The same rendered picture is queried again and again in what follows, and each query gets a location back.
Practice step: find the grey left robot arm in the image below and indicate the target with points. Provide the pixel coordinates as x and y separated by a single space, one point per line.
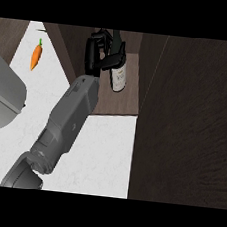
73 109

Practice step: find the orange carrot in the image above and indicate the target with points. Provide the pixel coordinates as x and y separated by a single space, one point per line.
35 57

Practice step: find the brown wooden panel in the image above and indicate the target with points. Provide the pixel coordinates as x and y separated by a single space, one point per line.
6 33

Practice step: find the dark brown cabinet door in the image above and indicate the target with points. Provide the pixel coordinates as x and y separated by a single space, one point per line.
190 127

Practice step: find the dark wine bottle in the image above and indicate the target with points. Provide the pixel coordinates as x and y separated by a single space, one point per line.
118 78

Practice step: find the grey rounded appliance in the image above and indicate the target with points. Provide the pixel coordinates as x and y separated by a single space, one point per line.
3 97

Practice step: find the brown wooden cabinet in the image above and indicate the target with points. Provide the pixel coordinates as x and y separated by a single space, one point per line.
118 102

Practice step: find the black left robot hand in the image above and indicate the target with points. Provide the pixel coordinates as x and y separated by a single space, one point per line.
92 55

